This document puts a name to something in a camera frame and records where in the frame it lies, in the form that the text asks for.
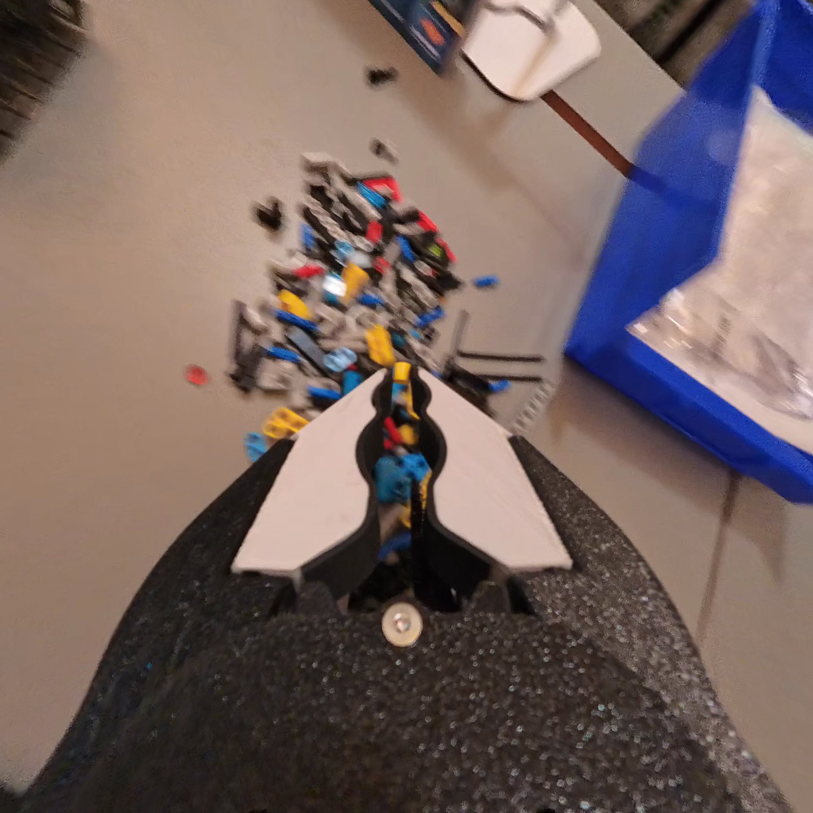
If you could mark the clear bags of parts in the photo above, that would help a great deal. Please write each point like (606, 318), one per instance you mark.
(762, 286)

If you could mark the yellow brick beam with pin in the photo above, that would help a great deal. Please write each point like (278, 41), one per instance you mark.
(401, 373)

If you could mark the small red round stud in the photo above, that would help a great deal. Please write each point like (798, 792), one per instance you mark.
(197, 375)

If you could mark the pile of small brick parts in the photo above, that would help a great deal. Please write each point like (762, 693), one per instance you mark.
(355, 286)

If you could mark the blue plastic bin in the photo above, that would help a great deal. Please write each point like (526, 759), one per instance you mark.
(667, 254)

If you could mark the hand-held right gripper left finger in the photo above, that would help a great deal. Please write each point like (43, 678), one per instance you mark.
(305, 502)

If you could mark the small black brick pin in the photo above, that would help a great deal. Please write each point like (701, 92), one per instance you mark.
(381, 75)

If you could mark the small robot kit box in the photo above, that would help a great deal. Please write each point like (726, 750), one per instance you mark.
(425, 32)

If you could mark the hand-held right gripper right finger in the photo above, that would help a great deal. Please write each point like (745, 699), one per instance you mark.
(502, 502)

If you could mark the white paper sheet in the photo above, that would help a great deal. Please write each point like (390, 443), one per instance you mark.
(540, 44)

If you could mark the light grey desk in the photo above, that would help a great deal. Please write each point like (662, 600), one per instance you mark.
(127, 254)

